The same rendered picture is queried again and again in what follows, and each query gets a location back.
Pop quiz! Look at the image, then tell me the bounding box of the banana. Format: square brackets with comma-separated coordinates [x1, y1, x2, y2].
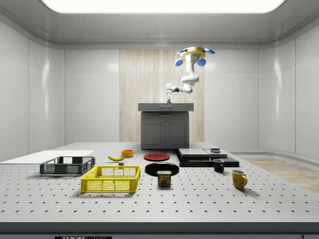
[107, 154, 127, 162]

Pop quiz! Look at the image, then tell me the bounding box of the black plate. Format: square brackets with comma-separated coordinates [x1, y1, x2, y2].
[145, 162, 180, 177]

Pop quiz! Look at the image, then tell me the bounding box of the flat-sided can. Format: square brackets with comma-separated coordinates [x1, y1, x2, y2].
[157, 170, 172, 187]

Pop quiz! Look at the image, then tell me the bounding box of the white board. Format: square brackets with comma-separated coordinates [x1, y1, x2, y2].
[0, 150, 96, 164]

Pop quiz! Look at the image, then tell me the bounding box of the dark grey basket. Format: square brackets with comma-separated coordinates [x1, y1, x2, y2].
[39, 156, 96, 176]

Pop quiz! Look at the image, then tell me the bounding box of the white cabinet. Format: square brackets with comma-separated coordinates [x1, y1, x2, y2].
[141, 111, 190, 150]

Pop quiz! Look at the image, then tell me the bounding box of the yellow basket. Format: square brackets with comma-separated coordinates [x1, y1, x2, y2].
[80, 165, 142, 193]

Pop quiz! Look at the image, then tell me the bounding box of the drone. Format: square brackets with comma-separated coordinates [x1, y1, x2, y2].
[175, 46, 215, 67]

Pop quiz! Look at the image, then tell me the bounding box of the yellow mug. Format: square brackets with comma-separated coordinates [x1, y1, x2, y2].
[231, 169, 248, 190]

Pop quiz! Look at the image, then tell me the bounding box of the red plate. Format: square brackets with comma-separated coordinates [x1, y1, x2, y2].
[144, 152, 171, 161]

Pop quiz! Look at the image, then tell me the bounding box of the black mug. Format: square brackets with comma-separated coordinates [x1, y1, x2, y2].
[213, 159, 225, 173]

